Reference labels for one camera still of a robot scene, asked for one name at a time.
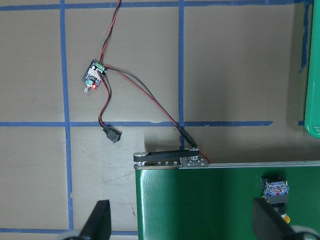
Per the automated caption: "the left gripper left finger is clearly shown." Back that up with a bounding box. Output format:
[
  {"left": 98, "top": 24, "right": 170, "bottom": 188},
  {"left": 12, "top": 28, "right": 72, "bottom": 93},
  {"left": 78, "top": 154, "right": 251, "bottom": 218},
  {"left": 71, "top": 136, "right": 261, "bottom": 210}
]
[{"left": 75, "top": 200, "right": 112, "bottom": 240}]

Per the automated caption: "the green conveyor belt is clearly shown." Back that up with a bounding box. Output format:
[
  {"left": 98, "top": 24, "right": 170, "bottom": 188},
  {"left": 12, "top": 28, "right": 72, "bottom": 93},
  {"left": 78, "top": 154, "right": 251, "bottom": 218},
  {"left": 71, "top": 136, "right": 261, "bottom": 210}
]
[{"left": 133, "top": 148, "right": 320, "bottom": 240}]

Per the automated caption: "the small red circuit board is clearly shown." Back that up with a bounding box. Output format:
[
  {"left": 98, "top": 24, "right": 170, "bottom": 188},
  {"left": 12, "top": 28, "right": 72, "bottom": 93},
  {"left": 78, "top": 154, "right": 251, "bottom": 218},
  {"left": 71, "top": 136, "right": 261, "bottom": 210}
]
[{"left": 82, "top": 59, "right": 108, "bottom": 93}]

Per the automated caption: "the red black wire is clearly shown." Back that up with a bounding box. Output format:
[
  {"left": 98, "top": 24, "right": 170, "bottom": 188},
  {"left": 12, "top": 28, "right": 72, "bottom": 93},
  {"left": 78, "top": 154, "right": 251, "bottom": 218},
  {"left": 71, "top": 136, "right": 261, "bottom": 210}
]
[{"left": 98, "top": 0, "right": 211, "bottom": 165}]

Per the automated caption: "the green plastic tray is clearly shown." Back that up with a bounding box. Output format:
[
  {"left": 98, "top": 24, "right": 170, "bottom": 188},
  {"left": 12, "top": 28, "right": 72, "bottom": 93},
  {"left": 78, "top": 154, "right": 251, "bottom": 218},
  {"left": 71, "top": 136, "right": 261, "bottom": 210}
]
[{"left": 304, "top": 0, "right": 320, "bottom": 139}]

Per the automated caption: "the yellow push button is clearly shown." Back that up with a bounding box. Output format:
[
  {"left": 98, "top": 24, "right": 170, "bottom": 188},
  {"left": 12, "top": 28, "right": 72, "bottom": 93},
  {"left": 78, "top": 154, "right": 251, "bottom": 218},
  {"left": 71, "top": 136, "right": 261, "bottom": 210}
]
[{"left": 261, "top": 175, "right": 291, "bottom": 224}]

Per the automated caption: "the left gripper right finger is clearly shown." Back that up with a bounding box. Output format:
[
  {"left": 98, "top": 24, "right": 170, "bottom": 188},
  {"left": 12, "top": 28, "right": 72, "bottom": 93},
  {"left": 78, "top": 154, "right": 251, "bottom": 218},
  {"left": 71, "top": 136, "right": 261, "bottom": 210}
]
[{"left": 251, "top": 198, "right": 300, "bottom": 240}]

